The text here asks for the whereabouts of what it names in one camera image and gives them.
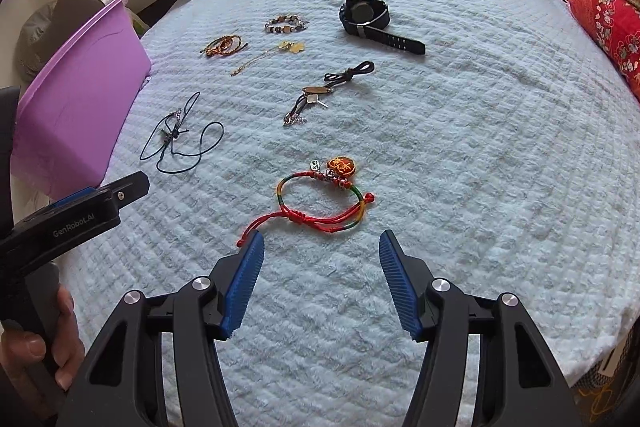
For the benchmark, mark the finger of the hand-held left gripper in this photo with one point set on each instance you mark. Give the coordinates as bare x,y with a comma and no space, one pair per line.
127,189

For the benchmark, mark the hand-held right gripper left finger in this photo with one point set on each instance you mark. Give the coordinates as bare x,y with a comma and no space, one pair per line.
244,289

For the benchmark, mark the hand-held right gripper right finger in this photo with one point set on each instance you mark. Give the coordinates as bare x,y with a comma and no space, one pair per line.
400,289

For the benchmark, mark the purple plastic bin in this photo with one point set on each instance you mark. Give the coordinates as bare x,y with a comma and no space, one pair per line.
75,107

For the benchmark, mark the red tassel charm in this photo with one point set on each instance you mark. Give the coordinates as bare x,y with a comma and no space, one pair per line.
341,167

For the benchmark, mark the black wrist watch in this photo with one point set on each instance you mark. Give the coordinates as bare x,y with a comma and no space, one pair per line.
362,12

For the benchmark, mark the person's left hand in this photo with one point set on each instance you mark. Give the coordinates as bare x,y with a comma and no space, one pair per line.
20,359

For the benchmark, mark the light blue blanket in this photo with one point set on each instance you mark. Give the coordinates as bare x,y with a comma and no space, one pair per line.
450,157

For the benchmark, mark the grey checked cloth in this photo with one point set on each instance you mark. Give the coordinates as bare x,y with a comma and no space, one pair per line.
37,37

